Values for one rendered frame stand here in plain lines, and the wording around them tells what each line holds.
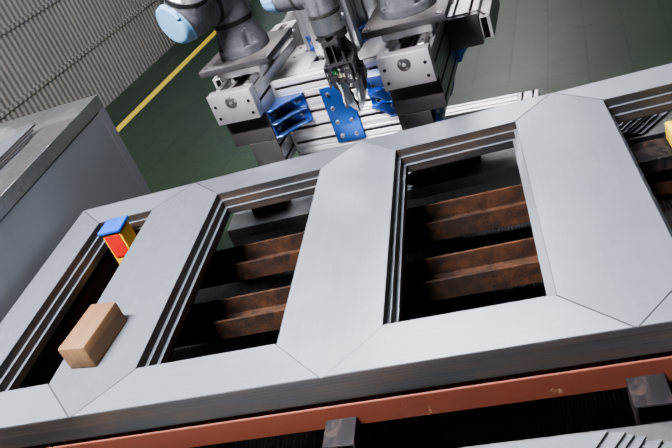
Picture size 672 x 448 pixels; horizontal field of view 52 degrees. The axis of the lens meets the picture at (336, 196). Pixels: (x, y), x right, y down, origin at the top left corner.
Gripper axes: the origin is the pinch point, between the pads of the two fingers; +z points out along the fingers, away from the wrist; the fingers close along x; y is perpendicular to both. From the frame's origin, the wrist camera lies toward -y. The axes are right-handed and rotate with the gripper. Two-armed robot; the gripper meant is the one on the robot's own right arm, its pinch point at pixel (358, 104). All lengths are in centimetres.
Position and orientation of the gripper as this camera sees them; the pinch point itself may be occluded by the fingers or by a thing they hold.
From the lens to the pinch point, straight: 170.8
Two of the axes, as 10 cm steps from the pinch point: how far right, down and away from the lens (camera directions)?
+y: -1.1, 5.4, -8.4
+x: 9.4, -2.2, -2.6
